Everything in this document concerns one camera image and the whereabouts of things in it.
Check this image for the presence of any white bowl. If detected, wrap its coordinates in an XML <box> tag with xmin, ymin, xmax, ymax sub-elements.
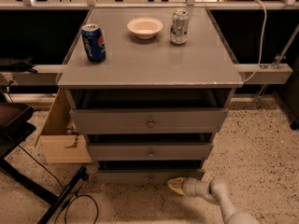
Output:
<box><xmin>127</xmin><ymin>17</ymin><xmax>164</xmax><ymax>40</ymax></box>

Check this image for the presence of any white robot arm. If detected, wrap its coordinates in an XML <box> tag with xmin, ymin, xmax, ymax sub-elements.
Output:
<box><xmin>167</xmin><ymin>177</ymin><xmax>260</xmax><ymax>224</ymax></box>

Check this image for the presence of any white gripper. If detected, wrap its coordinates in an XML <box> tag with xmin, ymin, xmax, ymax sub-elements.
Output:
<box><xmin>167</xmin><ymin>177</ymin><xmax>209</xmax><ymax>199</ymax></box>

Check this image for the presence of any grey bottom drawer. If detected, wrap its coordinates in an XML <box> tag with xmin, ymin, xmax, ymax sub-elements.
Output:
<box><xmin>98</xmin><ymin>160</ymin><xmax>205</xmax><ymax>184</ymax></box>

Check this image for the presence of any black stand with tray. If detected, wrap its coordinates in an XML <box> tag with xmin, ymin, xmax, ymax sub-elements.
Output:
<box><xmin>0</xmin><ymin>102</ymin><xmax>90</xmax><ymax>224</ymax></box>

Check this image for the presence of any grey middle drawer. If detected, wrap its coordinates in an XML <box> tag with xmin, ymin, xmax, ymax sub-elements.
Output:
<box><xmin>88</xmin><ymin>142</ymin><xmax>213</xmax><ymax>161</ymax></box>

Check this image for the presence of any grey top drawer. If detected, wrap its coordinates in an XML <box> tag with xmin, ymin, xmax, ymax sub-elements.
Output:
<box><xmin>70</xmin><ymin>108</ymin><xmax>228</xmax><ymax>134</ymax></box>

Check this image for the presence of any blue Pepsi can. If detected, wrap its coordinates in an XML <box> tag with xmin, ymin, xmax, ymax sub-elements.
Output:
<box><xmin>82</xmin><ymin>23</ymin><xmax>106</xmax><ymax>63</ymax></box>

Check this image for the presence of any black cloth on rail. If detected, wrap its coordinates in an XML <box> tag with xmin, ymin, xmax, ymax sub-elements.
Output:
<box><xmin>0</xmin><ymin>58</ymin><xmax>36</xmax><ymax>73</ymax></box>

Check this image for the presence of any cardboard box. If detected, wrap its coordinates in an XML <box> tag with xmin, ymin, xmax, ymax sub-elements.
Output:
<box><xmin>38</xmin><ymin>90</ymin><xmax>91</xmax><ymax>164</ymax></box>

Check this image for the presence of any white cable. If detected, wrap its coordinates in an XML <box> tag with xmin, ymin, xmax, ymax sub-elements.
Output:
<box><xmin>242</xmin><ymin>0</ymin><xmax>268</xmax><ymax>84</ymax></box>

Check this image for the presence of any black floor cable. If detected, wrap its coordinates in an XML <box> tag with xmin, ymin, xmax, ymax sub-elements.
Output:
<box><xmin>18</xmin><ymin>144</ymin><xmax>100</xmax><ymax>224</ymax></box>

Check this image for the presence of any metal rail frame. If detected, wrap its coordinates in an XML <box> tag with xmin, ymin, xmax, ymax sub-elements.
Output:
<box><xmin>0</xmin><ymin>3</ymin><xmax>292</xmax><ymax>90</ymax></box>

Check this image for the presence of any grey drawer cabinet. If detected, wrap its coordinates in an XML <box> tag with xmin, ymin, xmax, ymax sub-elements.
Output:
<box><xmin>59</xmin><ymin>7</ymin><xmax>242</xmax><ymax>173</ymax></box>

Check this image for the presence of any green and silver can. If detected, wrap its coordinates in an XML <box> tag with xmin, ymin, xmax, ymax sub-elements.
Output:
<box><xmin>170</xmin><ymin>8</ymin><xmax>190</xmax><ymax>45</ymax></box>

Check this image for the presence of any grey drawer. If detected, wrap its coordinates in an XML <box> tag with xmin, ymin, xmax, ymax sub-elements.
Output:
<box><xmin>98</xmin><ymin>160</ymin><xmax>205</xmax><ymax>184</ymax></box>
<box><xmin>70</xmin><ymin>108</ymin><xmax>228</xmax><ymax>134</ymax></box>
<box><xmin>88</xmin><ymin>142</ymin><xmax>213</xmax><ymax>161</ymax></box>

